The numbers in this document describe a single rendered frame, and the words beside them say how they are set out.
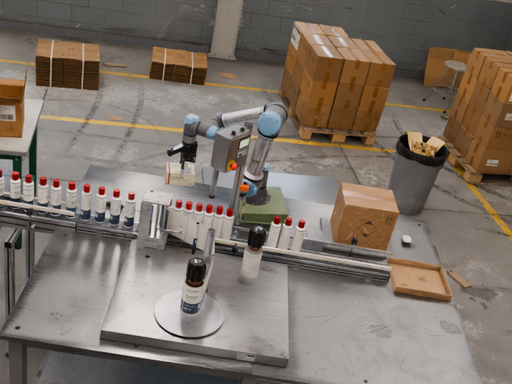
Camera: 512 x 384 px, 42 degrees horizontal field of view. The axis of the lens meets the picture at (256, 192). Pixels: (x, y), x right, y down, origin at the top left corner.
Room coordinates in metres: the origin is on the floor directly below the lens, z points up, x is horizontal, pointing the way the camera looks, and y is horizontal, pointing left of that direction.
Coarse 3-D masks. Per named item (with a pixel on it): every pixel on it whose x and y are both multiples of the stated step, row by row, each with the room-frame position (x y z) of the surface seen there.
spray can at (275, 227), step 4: (276, 216) 2.86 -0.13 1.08; (276, 220) 2.84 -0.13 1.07; (272, 224) 2.84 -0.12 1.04; (276, 224) 2.84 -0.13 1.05; (280, 224) 2.86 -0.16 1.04; (272, 228) 2.84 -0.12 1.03; (276, 228) 2.83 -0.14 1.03; (272, 232) 2.83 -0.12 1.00; (276, 232) 2.83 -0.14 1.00; (268, 236) 2.85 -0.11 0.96; (272, 236) 2.83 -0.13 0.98; (276, 236) 2.84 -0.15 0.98; (268, 240) 2.84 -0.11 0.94; (272, 240) 2.83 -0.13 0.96; (276, 240) 2.84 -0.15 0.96; (268, 244) 2.84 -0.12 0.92; (272, 244) 2.83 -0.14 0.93; (276, 244) 2.85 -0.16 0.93
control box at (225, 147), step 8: (232, 128) 2.96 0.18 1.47; (216, 136) 2.87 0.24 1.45; (224, 136) 2.85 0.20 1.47; (232, 136) 2.86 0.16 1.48; (240, 136) 2.89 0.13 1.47; (216, 144) 2.86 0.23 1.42; (224, 144) 2.84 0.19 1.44; (232, 144) 2.84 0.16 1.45; (248, 144) 2.96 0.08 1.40; (216, 152) 2.86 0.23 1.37; (224, 152) 2.84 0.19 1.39; (232, 152) 2.85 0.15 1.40; (216, 160) 2.86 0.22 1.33; (224, 160) 2.83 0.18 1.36; (232, 160) 2.86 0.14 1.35; (240, 160) 2.92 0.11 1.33; (216, 168) 2.85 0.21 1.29; (224, 168) 2.83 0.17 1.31
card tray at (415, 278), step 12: (396, 264) 3.02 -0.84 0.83; (408, 264) 3.04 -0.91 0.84; (420, 264) 3.04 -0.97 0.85; (432, 264) 3.04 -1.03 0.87; (396, 276) 2.91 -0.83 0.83; (408, 276) 2.94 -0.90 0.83; (420, 276) 2.96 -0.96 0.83; (432, 276) 2.98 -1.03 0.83; (444, 276) 2.96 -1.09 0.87; (396, 288) 2.77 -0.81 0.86; (408, 288) 2.78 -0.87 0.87; (420, 288) 2.85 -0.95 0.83; (432, 288) 2.87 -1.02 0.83; (444, 288) 2.89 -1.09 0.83
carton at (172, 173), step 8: (168, 168) 3.23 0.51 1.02; (176, 168) 3.24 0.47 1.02; (192, 168) 3.28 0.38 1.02; (168, 176) 3.18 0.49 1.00; (176, 176) 3.19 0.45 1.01; (184, 176) 3.20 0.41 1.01; (192, 176) 3.21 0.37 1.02; (176, 184) 3.19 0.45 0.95; (184, 184) 3.20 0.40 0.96; (192, 184) 3.21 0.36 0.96
